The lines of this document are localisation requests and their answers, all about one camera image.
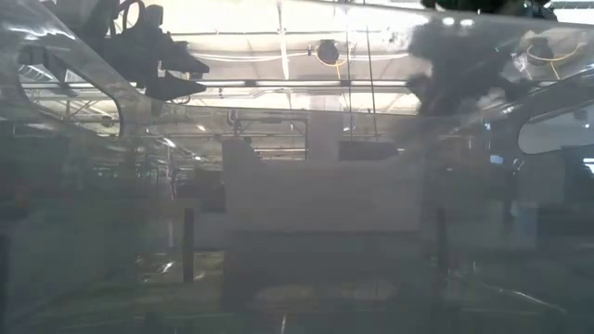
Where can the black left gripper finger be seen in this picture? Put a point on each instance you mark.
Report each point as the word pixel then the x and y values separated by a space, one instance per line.
pixel 176 89
pixel 185 60

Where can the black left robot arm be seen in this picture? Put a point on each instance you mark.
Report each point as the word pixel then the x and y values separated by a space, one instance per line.
pixel 99 18

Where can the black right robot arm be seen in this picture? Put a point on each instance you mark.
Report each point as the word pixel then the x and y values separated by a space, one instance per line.
pixel 464 4

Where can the long ceiling light strip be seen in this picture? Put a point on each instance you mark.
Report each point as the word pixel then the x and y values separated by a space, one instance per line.
pixel 297 83

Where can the white partition panel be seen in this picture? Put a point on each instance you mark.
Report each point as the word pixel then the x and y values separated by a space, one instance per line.
pixel 320 195

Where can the clear plastic bin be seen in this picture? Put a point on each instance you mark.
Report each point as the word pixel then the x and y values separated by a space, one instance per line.
pixel 297 278

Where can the black overhead camera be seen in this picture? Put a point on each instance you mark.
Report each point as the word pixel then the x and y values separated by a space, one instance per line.
pixel 328 52

